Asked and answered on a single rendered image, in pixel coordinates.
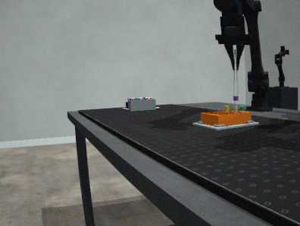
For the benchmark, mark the orange rectangular rack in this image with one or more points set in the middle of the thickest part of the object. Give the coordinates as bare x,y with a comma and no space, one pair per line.
228,118

